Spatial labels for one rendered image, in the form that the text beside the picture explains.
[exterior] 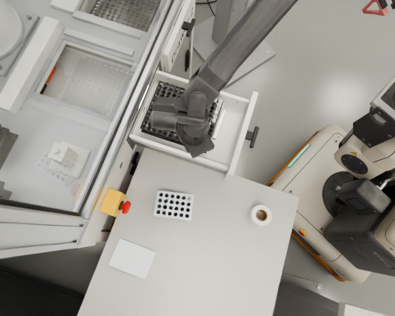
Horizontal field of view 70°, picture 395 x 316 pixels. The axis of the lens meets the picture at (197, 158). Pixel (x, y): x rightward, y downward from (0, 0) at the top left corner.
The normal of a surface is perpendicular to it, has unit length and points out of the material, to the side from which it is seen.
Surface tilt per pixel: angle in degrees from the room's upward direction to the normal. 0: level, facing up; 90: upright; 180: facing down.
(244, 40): 51
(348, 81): 0
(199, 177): 0
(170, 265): 0
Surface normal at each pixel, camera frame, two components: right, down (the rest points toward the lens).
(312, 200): 0.05, -0.25
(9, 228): 0.95, 0.32
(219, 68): 0.00, 0.43
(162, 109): -0.10, 0.60
